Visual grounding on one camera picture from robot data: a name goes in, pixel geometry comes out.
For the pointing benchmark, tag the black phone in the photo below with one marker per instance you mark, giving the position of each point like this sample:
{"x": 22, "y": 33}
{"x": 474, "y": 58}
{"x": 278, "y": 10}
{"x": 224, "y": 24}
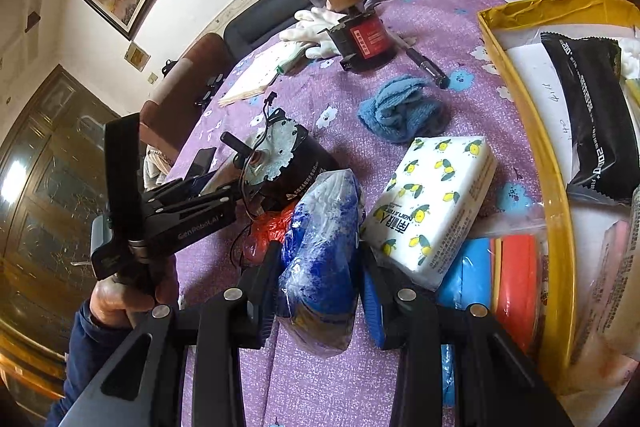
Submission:
{"x": 202, "y": 163}

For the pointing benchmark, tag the lemon print tissue pack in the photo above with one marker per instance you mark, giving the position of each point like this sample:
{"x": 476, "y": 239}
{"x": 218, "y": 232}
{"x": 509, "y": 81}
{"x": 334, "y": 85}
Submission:
{"x": 430, "y": 207}

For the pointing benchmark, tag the blue and orange sponge pack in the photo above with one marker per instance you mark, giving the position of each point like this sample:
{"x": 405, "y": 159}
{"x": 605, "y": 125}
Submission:
{"x": 500, "y": 282}

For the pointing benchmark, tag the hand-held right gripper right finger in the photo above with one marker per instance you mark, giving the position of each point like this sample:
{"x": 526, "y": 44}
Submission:
{"x": 372, "y": 307}

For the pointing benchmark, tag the small black bag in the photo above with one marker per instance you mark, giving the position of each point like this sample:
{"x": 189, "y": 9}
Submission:
{"x": 169, "y": 67}

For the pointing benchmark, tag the black pen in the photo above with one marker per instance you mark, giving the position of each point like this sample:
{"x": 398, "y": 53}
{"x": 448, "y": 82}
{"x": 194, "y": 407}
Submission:
{"x": 425, "y": 66}

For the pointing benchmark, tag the black snack packet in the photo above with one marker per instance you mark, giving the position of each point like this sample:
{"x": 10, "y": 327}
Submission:
{"x": 590, "y": 107}

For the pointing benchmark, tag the yellow wall sign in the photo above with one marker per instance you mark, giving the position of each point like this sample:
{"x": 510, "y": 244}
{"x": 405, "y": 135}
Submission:
{"x": 137, "y": 56}

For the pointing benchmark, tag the dark blue rag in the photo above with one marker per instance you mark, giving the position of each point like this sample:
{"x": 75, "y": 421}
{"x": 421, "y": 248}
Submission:
{"x": 400, "y": 109}

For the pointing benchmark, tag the yellow cardboard box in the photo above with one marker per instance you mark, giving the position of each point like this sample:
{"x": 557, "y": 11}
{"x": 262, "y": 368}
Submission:
{"x": 540, "y": 132}

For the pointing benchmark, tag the white paper notebook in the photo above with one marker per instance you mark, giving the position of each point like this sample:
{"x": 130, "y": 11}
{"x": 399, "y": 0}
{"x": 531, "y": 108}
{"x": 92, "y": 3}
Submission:
{"x": 260, "y": 77}

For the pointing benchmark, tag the person's left hand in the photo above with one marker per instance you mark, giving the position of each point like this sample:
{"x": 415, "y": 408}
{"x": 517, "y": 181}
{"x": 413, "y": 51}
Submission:
{"x": 112, "y": 304}

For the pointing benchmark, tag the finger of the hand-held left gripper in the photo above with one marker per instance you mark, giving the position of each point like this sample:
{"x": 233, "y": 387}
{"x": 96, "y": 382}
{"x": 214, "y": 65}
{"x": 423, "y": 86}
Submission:
{"x": 222, "y": 198}
{"x": 197, "y": 183}

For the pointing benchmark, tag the brown armchair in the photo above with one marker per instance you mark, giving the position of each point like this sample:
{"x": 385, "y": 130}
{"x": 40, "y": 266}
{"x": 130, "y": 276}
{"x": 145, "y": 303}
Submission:
{"x": 170, "y": 112}

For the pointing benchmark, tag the person's left forearm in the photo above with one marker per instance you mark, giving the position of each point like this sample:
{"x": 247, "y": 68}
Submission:
{"x": 85, "y": 357}

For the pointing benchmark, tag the red and black box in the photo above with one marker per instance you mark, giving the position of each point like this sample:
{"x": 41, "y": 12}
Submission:
{"x": 362, "y": 39}

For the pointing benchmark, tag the bagged dark blue cloth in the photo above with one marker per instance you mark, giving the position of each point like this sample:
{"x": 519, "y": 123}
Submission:
{"x": 320, "y": 257}

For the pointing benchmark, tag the beige patterned cloth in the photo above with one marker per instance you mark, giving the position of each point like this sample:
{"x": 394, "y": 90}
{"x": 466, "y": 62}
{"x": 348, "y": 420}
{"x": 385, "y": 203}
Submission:
{"x": 156, "y": 169}

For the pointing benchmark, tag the white glove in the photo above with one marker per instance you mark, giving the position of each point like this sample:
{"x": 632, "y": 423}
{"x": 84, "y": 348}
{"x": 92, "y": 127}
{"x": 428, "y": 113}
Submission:
{"x": 307, "y": 29}

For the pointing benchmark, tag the black electric motor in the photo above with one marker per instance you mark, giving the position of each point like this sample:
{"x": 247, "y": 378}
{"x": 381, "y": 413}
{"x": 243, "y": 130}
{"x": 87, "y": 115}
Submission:
{"x": 295, "y": 162}

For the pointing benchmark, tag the red mesh bag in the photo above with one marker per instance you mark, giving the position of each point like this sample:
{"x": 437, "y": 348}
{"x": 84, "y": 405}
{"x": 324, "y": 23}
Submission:
{"x": 265, "y": 232}

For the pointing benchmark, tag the dark wooden cabinet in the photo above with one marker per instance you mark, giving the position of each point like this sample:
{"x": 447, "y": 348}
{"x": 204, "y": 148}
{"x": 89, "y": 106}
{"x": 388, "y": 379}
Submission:
{"x": 45, "y": 232}

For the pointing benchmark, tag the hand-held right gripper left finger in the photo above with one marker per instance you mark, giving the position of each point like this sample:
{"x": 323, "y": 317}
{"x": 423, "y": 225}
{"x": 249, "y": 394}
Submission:
{"x": 267, "y": 297}

